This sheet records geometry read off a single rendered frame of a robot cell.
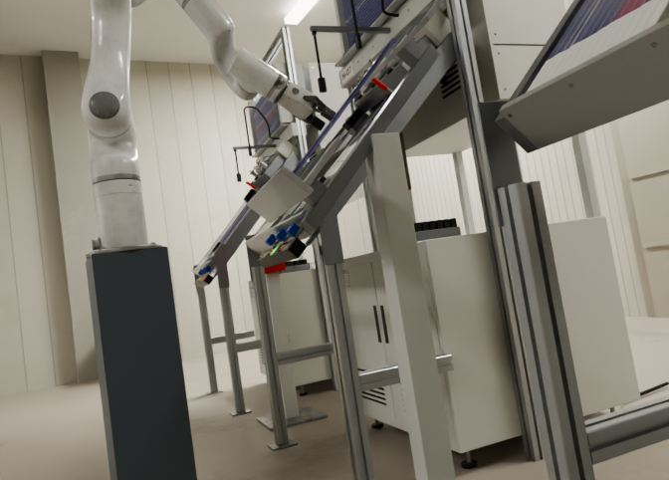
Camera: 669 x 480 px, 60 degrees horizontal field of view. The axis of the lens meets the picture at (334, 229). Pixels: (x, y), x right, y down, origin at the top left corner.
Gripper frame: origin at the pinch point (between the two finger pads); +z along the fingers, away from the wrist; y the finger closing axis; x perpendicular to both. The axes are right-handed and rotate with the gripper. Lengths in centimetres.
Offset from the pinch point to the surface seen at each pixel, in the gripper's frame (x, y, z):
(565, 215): -131, 176, 218
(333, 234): 36.8, -25.5, 10.8
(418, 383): 62, -53, 32
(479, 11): -49, -19, 22
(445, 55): -27.5, -21.0, 17.7
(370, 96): -19.0, 5.9, 9.8
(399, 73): -18.9, -13.6, 10.0
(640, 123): -170, 103, 193
